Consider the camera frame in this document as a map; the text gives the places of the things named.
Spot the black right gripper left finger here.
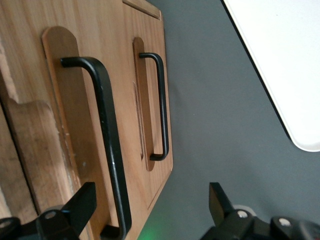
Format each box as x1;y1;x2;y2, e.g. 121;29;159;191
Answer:
0;181;98;240

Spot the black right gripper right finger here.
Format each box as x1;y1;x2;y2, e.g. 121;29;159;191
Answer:
199;181;320;240

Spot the long black drawer handle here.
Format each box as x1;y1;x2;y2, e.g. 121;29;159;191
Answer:
60;56;133;240

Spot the wooden drawer with notch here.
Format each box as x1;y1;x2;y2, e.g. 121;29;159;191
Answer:
0;0;151;240

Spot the wooden drawer cabinet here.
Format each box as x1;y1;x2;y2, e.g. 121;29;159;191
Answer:
0;0;41;221

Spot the plain wooden drawer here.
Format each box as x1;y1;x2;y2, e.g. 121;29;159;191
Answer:
122;0;174;213

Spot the beige plastic tray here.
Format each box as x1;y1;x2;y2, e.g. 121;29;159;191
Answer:
223;0;320;153

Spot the short black drawer handle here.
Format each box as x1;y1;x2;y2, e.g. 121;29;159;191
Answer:
138;52;171;162

